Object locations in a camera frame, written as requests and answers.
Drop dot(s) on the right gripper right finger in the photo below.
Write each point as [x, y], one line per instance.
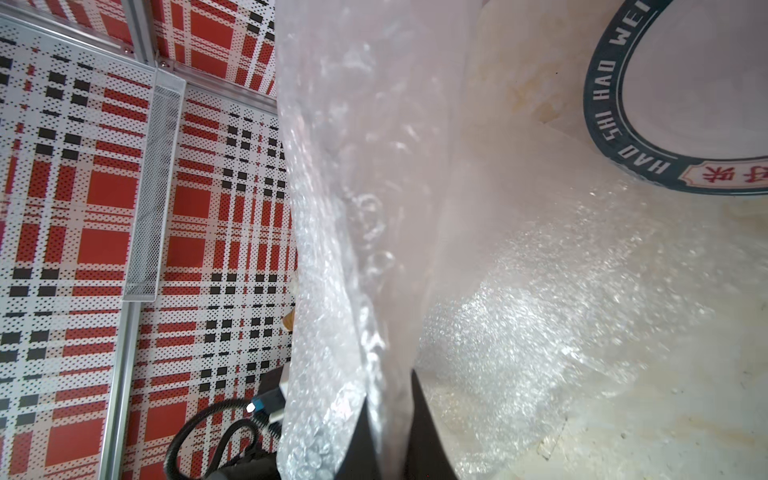
[426, 457]

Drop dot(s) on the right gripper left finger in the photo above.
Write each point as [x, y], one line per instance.
[360, 462]

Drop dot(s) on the bubble wrap of plate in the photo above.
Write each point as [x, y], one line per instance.
[566, 318]

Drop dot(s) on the grey rimmed plate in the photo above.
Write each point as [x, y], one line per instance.
[676, 93]

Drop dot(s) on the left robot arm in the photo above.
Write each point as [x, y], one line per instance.
[254, 461]

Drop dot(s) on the white wire mesh basket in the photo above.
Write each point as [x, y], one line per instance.
[154, 189]

